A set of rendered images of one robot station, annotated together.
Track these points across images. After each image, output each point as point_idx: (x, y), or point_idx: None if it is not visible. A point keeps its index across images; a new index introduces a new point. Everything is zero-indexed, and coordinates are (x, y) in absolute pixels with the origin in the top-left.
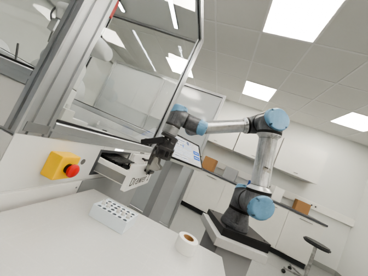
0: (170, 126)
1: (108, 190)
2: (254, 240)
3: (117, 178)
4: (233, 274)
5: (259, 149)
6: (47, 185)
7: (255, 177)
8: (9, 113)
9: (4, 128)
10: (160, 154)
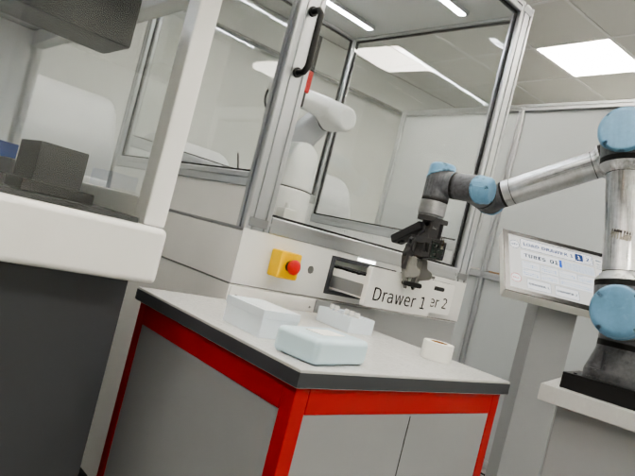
0: (425, 200)
1: None
2: None
3: (356, 291)
4: (606, 472)
5: (605, 200)
6: (276, 293)
7: (603, 255)
8: (238, 212)
9: (237, 228)
10: (419, 249)
